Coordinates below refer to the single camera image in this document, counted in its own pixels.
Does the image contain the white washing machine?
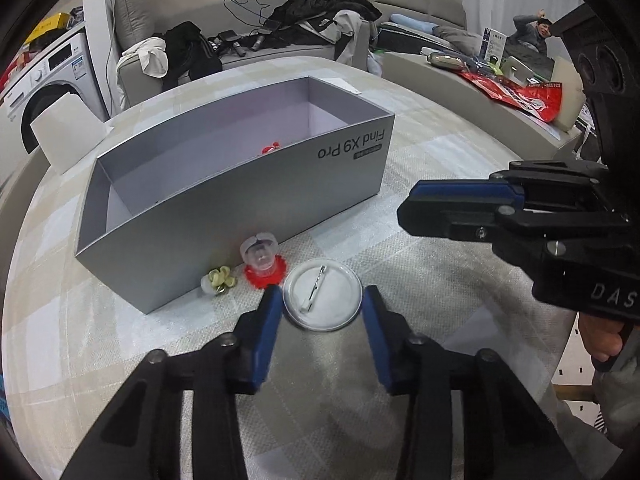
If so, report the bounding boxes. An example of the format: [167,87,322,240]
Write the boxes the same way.
[0,25,108,179]

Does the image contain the black clothes on sofa arm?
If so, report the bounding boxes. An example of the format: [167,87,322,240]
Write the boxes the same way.
[162,22,222,91]

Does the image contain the red plastic bag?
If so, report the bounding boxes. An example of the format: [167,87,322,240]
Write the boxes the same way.
[457,70,563,122]

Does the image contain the grey sofa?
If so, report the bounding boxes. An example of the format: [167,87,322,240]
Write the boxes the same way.
[116,0,376,108]

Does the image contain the grey side bench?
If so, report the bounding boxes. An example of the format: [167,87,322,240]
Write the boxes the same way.
[382,52,580,160]

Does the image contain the white cloth on sofa arm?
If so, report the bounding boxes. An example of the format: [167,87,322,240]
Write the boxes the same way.
[116,36,169,79]

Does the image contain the right hand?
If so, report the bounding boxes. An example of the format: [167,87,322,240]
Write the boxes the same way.
[578,313,624,362]

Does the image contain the yellow box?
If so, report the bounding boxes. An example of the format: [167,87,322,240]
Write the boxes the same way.
[24,12,70,44]

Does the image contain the black jacket pile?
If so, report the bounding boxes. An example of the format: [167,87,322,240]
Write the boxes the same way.
[264,0,382,46]

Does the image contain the round white pin badge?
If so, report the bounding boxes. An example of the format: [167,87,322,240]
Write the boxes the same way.
[283,258,362,333]

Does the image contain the cream flower hair clip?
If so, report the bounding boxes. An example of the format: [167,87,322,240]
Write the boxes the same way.
[200,266,236,296]

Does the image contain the grey cushion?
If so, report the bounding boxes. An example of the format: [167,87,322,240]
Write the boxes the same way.
[114,0,155,50]

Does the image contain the clear ring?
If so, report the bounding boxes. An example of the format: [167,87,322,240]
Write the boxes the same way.
[238,231,286,290]

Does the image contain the white paper cup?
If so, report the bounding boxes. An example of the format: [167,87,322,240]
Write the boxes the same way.
[30,93,112,174]

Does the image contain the grey Find X9 Pro box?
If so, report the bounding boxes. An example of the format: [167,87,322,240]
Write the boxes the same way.
[76,77,395,313]

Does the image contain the person in background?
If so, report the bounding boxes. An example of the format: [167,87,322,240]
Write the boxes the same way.
[506,9,553,55]

